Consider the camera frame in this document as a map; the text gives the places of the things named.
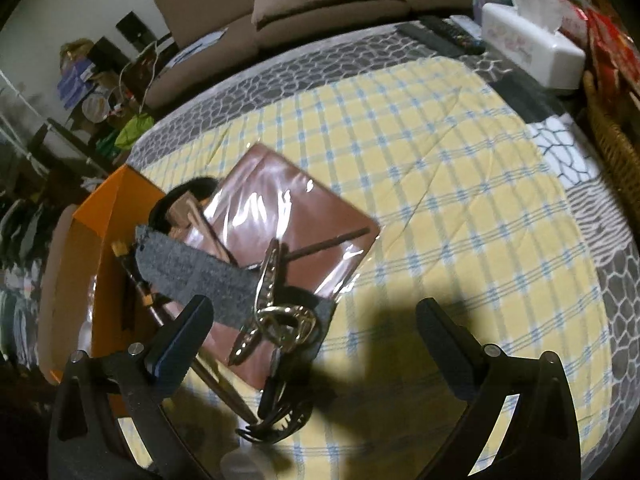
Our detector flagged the yellow plaid tablecloth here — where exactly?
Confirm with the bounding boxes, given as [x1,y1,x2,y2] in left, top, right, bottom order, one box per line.
[136,57,612,479]

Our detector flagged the black remote control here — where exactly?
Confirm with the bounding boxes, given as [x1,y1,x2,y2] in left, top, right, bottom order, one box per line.
[396,15,486,58]

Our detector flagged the brown sofa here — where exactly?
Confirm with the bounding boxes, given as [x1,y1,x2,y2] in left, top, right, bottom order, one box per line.
[145,0,472,110]

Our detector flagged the metal keychain clasp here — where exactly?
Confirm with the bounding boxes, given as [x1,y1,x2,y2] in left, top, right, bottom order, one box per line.
[228,238,318,366]

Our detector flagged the green plastic bag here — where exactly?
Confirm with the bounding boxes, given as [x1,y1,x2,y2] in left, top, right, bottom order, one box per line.
[114,113,155,151]

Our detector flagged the white tissue box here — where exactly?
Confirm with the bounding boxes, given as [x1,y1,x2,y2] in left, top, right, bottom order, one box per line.
[482,3,586,91]

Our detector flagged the orange cardboard box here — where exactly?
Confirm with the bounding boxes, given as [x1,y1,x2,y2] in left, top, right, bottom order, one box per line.
[37,165,165,385]

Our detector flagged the brown leather wallet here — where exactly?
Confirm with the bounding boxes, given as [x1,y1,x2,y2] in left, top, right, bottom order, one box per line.
[167,143,380,361]

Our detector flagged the grey felt strip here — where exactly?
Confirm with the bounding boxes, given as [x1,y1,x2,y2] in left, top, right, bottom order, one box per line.
[133,224,338,344]

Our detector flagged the black hair claw clip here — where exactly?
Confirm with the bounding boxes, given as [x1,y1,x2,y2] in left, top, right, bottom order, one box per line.
[235,354,314,444]

